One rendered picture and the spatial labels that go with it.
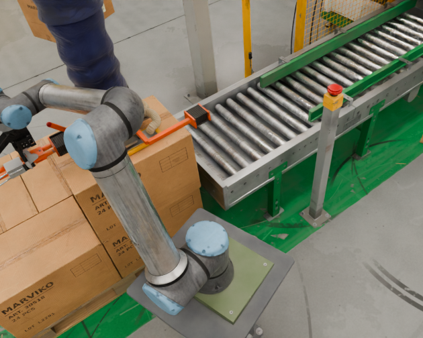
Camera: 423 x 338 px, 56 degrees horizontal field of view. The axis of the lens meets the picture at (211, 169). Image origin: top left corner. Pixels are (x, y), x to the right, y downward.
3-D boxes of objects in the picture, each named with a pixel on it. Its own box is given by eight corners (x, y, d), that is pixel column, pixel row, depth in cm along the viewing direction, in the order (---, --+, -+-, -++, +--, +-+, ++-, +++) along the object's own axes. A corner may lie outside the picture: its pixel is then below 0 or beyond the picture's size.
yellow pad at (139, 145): (154, 126, 196) (152, 119, 193) (164, 137, 191) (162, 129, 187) (92, 159, 185) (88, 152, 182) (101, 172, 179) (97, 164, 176)
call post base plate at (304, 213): (315, 202, 272) (315, 200, 270) (331, 216, 263) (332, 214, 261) (298, 213, 267) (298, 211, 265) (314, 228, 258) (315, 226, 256)
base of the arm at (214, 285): (241, 261, 162) (242, 249, 155) (220, 302, 151) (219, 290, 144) (200, 244, 168) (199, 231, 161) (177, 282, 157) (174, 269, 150)
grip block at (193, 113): (200, 110, 184) (199, 102, 180) (211, 120, 179) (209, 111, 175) (184, 119, 181) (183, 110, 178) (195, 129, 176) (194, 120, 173)
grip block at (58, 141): (68, 137, 182) (64, 127, 178) (77, 149, 176) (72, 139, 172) (52, 146, 179) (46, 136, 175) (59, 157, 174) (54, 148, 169)
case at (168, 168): (166, 147, 244) (152, 94, 214) (201, 186, 220) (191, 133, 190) (74, 194, 226) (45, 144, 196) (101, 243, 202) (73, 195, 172)
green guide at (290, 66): (404, 2, 328) (407, -10, 322) (415, 6, 322) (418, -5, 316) (252, 82, 277) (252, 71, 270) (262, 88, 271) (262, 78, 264)
